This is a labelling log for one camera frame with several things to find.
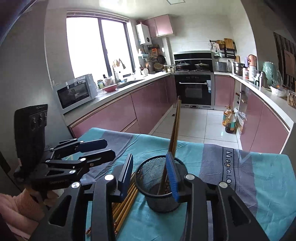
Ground brown wooden chopstick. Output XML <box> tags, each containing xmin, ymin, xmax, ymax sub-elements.
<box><xmin>158</xmin><ymin>96</ymin><xmax>181</xmax><ymax>195</ymax></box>

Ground pink left sleeve forearm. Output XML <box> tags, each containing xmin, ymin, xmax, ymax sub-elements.
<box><xmin>1</xmin><ymin>189</ymin><xmax>45</xmax><ymax>240</ymax></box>

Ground left hand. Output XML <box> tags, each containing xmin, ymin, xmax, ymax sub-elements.
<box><xmin>20</xmin><ymin>185</ymin><xmax>59</xmax><ymax>221</ymax></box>

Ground black mesh pen holder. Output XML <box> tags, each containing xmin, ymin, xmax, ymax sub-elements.
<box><xmin>135</xmin><ymin>155</ymin><xmax>180</xmax><ymax>213</ymax></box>

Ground chopstick on cloth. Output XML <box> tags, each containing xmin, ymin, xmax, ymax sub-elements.
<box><xmin>112</xmin><ymin>172</ymin><xmax>135</xmax><ymax>218</ymax></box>
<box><xmin>86</xmin><ymin>182</ymin><xmax>138</xmax><ymax>236</ymax></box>
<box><xmin>114</xmin><ymin>188</ymin><xmax>138</xmax><ymax>236</ymax></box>

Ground white microwave oven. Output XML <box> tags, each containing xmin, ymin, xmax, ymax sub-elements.
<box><xmin>53</xmin><ymin>74</ymin><xmax>97</xmax><ymax>114</ymax></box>

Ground dark oil bottle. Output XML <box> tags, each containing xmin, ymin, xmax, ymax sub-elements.
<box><xmin>225</xmin><ymin>110</ymin><xmax>236</xmax><ymax>133</ymax></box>

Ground red bowl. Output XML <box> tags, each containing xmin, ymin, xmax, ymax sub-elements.
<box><xmin>103</xmin><ymin>84</ymin><xmax>118</xmax><ymax>92</ymax></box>

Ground cooking oil bottle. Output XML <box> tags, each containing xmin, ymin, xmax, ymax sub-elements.
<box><xmin>222</xmin><ymin>105</ymin><xmax>231</xmax><ymax>127</ymax></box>

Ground black built-in oven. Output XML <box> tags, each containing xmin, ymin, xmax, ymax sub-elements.
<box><xmin>174</xmin><ymin>72</ymin><xmax>215</xmax><ymax>109</ymax></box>

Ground teal grey tablecloth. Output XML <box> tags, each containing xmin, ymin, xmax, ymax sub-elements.
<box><xmin>81</xmin><ymin>128</ymin><xmax>295</xmax><ymax>240</ymax></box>

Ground black range hood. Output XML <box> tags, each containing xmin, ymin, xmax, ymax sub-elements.
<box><xmin>174</xmin><ymin>51</ymin><xmax>213</xmax><ymax>72</ymax></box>

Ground steel stock pot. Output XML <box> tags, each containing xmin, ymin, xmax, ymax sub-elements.
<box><xmin>232</xmin><ymin>62</ymin><xmax>245</xmax><ymax>76</ymax></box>

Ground white water heater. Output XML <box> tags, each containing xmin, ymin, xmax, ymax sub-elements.
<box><xmin>136</xmin><ymin>23</ymin><xmax>152</xmax><ymax>46</ymax></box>

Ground black left camera box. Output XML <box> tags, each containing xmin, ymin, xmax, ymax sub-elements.
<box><xmin>14</xmin><ymin>104</ymin><xmax>48</xmax><ymax>167</ymax></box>

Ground pink wall cabinet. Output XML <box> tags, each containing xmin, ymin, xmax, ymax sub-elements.
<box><xmin>143</xmin><ymin>15</ymin><xmax>174</xmax><ymax>38</ymax></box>

